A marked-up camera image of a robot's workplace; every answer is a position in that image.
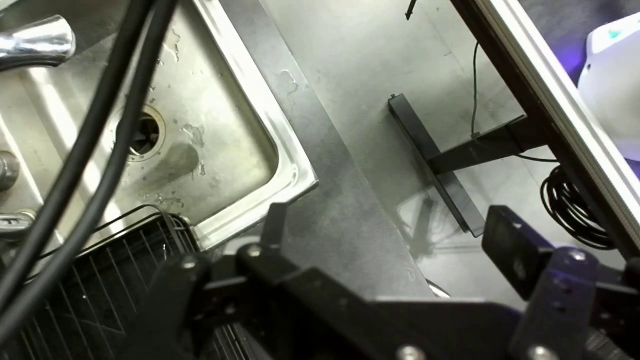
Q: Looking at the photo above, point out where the white plastic housing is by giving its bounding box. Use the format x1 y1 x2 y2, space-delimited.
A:
575 24 640 163

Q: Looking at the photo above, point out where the black wire dish rack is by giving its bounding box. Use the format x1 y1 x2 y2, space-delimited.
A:
0 205 268 360

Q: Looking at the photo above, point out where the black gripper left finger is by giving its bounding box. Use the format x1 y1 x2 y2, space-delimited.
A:
116 201 315 360

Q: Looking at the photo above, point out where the chrome sink faucet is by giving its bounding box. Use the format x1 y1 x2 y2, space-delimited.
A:
0 15 77 73

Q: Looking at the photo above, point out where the coiled black cable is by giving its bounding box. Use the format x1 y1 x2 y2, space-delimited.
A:
538 165 618 253

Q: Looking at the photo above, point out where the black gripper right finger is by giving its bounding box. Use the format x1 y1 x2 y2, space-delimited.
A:
482 205 640 360

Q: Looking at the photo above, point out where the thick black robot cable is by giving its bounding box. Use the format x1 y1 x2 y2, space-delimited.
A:
0 0 155 313
0 0 179 347

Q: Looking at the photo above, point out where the black metal stand leg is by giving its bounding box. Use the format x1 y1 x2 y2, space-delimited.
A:
388 92 558 238

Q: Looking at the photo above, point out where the stainless steel sink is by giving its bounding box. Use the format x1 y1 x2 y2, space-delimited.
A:
0 0 318 253

